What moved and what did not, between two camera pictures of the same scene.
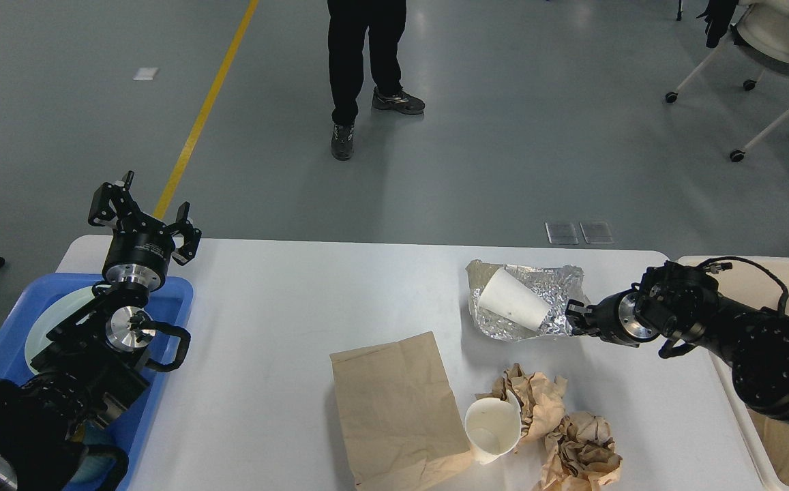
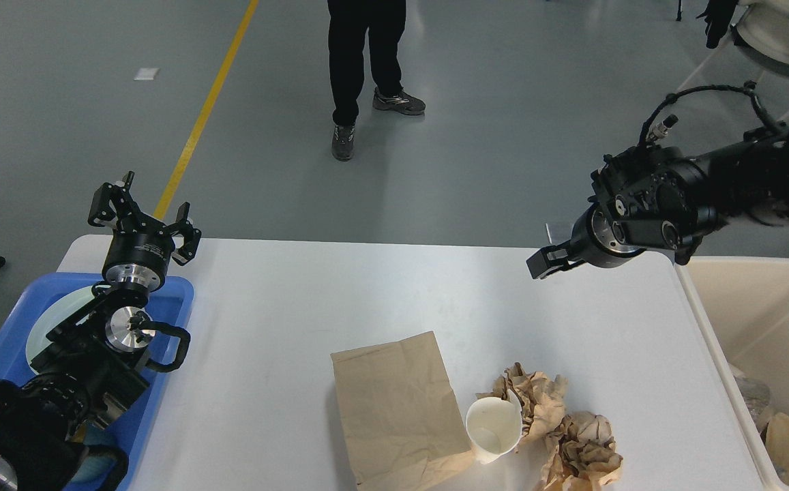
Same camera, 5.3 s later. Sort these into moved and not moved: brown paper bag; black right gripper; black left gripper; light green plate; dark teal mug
Moved: black right gripper
Not moved: brown paper bag; black left gripper; light green plate; dark teal mug
